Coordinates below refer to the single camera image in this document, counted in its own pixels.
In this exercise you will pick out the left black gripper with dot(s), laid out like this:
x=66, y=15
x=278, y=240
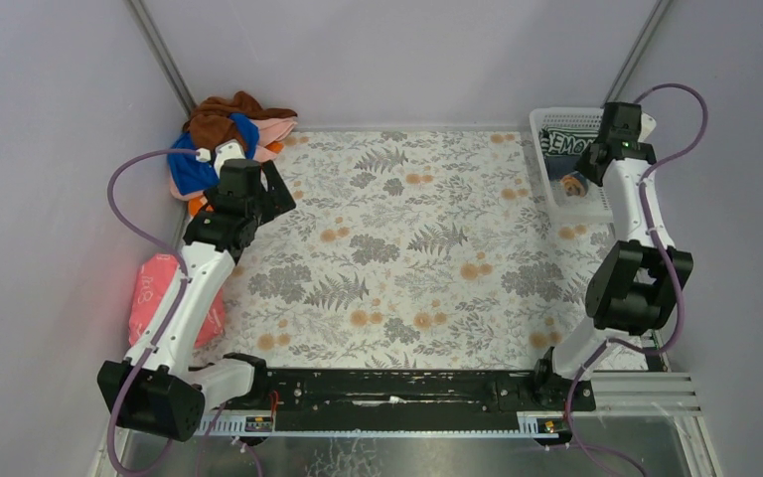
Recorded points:
x=266, y=200

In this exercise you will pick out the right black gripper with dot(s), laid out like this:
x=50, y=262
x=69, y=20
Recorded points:
x=595, y=170

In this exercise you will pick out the orange blue rabbit towel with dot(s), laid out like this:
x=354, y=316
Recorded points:
x=574, y=185

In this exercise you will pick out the brown towel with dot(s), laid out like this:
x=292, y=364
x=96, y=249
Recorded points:
x=211, y=124

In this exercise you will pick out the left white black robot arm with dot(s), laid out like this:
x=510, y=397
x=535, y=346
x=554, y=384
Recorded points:
x=153, y=389

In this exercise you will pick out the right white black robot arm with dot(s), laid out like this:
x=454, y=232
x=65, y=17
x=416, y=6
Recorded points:
x=640, y=282

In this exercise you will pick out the striped lemon rolled towel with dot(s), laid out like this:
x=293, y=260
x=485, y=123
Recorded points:
x=557, y=141

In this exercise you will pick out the light pink towel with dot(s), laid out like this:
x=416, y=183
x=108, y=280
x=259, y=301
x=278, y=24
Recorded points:
x=273, y=135

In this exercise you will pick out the dark blue rolled towel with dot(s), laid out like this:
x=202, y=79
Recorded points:
x=558, y=166

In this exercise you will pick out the white plastic basket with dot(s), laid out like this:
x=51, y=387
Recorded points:
x=569, y=197

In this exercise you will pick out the floral table mat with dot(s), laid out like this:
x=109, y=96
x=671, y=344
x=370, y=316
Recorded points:
x=430, y=250

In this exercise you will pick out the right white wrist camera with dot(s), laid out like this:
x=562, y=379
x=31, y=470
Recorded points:
x=648, y=125

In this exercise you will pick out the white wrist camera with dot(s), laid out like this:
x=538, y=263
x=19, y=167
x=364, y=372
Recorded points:
x=648, y=125
x=217, y=158

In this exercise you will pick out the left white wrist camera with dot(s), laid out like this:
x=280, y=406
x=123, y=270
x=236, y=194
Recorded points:
x=217, y=158

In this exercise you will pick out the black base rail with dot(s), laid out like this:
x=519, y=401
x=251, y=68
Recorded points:
x=332, y=400

